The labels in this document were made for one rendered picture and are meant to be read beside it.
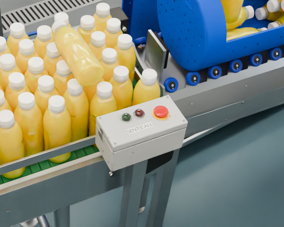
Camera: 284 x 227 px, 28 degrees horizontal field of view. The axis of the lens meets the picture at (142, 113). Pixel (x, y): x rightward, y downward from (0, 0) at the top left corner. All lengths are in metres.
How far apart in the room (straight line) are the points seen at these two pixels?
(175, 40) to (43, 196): 0.59
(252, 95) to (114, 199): 0.94
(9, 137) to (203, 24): 0.59
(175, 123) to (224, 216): 1.24
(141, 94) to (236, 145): 1.39
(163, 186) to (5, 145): 0.87
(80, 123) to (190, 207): 1.17
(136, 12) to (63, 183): 0.81
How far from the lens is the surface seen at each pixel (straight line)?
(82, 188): 1.60
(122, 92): 1.47
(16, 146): 1.40
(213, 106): 1.78
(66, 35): 1.45
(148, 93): 1.47
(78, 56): 1.39
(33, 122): 1.41
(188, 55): 1.64
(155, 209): 2.23
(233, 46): 1.60
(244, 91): 1.82
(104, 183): 1.63
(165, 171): 2.02
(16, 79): 1.43
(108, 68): 1.51
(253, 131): 2.89
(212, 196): 2.60
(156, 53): 1.66
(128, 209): 1.63
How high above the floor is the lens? 2.12
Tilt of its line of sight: 48 degrees down
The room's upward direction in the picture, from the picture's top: 8 degrees clockwise
